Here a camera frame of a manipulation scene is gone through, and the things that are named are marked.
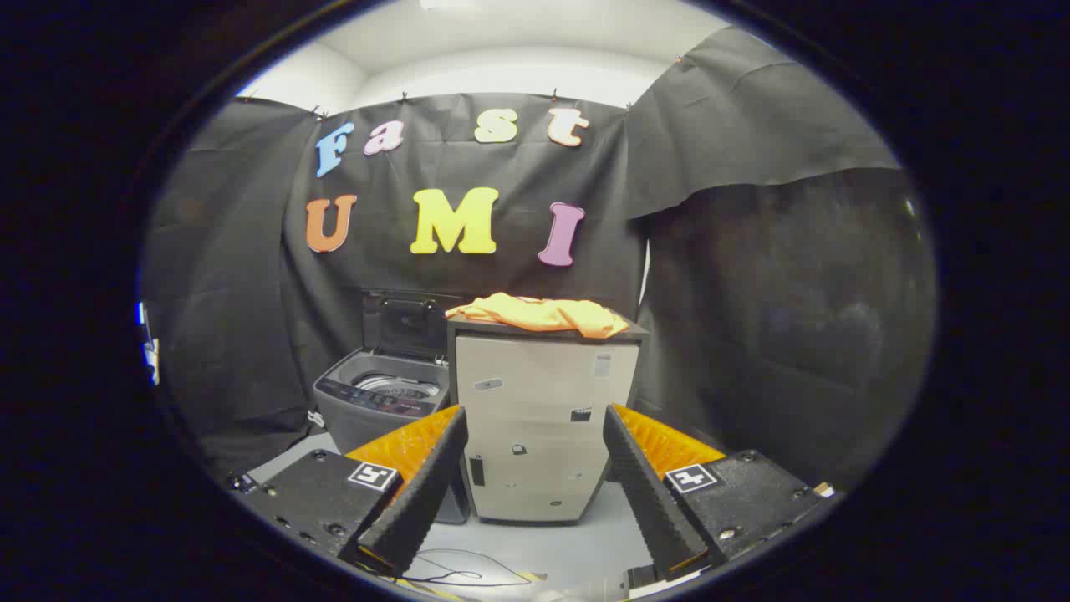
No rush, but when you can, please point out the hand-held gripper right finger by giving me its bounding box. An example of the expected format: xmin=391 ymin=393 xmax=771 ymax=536
xmin=604 ymin=404 xmax=837 ymax=582

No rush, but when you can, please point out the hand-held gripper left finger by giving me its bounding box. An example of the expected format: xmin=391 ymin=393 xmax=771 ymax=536
xmin=230 ymin=406 xmax=469 ymax=578

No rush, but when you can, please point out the grey washing machine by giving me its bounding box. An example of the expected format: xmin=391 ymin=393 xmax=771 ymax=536
xmin=313 ymin=347 xmax=469 ymax=526

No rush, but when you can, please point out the dark washing machine lid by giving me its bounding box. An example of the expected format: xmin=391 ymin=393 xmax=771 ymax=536
xmin=361 ymin=288 xmax=461 ymax=362

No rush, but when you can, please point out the orange shirt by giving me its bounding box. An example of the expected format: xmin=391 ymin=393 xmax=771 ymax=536
xmin=446 ymin=293 xmax=629 ymax=339

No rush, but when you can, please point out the beige cabinet with grey top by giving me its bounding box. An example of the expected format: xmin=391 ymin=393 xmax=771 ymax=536
xmin=447 ymin=314 xmax=649 ymax=525

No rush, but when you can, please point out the black backdrop cloth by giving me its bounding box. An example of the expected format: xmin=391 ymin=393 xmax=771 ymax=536
xmin=142 ymin=25 xmax=937 ymax=494

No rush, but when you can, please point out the thin black floor cable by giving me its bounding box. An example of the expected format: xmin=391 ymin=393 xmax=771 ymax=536
xmin=401 ymin=548 xmax=536 ymax=586

